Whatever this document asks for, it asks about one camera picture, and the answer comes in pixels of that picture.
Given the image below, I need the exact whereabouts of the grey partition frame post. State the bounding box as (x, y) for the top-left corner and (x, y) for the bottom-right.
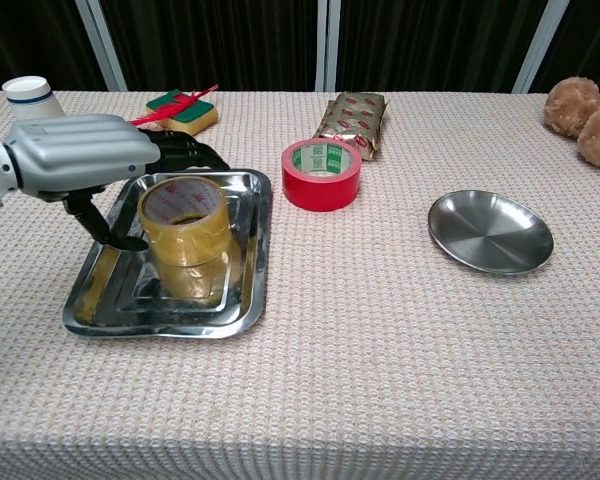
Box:
(74, 0), (129, 92)
(313, 0), (342, 92)
(511, 0), (571, 95)

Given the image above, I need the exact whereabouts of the gold foil snack package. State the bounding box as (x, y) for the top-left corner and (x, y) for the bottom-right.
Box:
(311, 91), (390, 162)

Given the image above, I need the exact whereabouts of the red tape roll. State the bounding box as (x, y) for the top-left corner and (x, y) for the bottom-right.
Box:
(281, 139), (363, 213)

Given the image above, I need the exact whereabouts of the beige woven tablecloth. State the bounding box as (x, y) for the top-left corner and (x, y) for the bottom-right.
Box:
(0, 90), (600, 480)

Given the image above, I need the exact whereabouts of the brown teddy bear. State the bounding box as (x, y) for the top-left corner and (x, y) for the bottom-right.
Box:
(543, 45), (600, 175)

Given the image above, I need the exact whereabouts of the black pleated partition panel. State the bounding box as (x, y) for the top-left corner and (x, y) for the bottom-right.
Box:
(336, 0), (549, 94)
(99, 0), (319, 92)
(529, 0), (600, 96)
(0, 0), (105, 100)

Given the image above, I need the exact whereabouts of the rectangular steel tray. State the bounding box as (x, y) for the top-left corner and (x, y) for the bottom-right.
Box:
(62, 168), (274, 339)

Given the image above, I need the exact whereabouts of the red feather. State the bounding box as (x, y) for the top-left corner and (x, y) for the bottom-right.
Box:
(128, 84), (220, 127)

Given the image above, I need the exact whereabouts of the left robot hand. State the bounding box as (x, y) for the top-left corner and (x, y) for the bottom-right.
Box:
(2, 114), (231, 251)

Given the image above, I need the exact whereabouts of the round steel plate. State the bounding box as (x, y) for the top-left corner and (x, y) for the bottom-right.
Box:
(427, 189), (555, 277)

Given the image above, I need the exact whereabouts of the white paper cup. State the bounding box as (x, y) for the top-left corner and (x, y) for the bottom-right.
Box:
(2, 75), (64, 122)

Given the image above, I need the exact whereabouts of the yellow clear tape roll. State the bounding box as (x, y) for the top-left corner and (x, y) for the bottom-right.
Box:
(137, 175), (231, 268)

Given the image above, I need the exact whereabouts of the green yellow sponge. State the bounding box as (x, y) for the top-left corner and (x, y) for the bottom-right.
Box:
(145, 89), (220, 137)

